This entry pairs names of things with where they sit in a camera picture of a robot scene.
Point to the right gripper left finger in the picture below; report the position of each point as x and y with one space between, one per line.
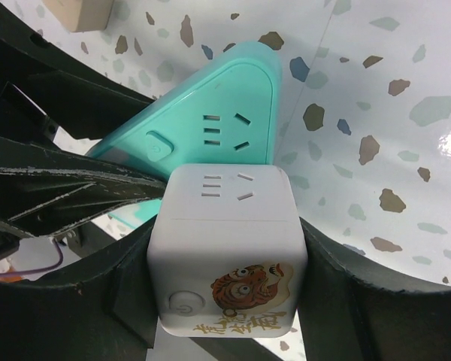
100 307

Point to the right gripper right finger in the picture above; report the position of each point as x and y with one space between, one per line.
352 308

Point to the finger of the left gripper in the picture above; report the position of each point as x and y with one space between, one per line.
42 88
46 192

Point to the beige long power strip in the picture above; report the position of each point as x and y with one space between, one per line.
81 15

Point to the white cube tiger sticker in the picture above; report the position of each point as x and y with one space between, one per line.
227 254

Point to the teal triangular power strip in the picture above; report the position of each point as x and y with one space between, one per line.
225 112

